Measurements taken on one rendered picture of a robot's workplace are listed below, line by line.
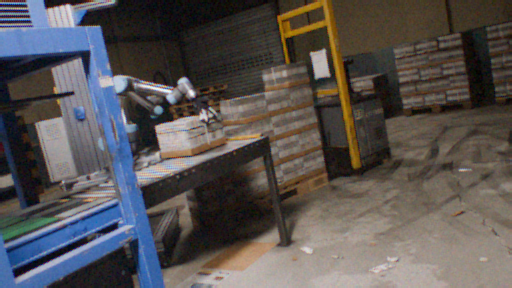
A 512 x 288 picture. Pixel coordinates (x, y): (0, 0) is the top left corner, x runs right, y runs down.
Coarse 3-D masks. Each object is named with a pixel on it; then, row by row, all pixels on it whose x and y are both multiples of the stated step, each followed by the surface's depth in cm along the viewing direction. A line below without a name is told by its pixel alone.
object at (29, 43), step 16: (0, 32) 152; (16, 32) 156; (32, 32) 161; (48, 32) 166; (64, 32) 171; (80, 32) 177; (0, 48) 151; (16, 48) 156; (32, 48) 160; (48, 48) 165; (64, 48) 171; (80, 48) 176; (0, 64) 186; (16, 64) 182; (32, 64) 206; (48, 64) 199; (0, 80) 226; (16, 80) 229
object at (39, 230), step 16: (32, 208) 224; (48, 208) 215; (64, 208) 207; (80, 208) 199; (96, 208) 195; (112, 208) 200; (0, 224) 201; (16, 224) 194; (32, 224) 187; (48, 224) 182; (64, 224) 180; (80, 224) 186; (96, 224) 193; (16, 240) 168; (32, 240) 170; (48, 240) 175; (64, 240) 180; (16, 256) 164; (32, 256) 169
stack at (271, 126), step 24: (264, 120) 417; (288, 120) 435; (288, 144) 434; (240, 168) 399; (288, 168) 433; (192, 192) 396; (240, 192) 399; (192, 216) 407; (216, 216) 383; (240, 216) 414
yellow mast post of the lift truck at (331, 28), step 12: (324, 0) 442; (324, 12) 446; (336, 36) 449; (336, 48) 449; (336, 60) 450; (336, 72) 454; (348, 96) 459; (348, 108) 459; (348, 120) 459; (348, 132) 461; (348, 144) 467
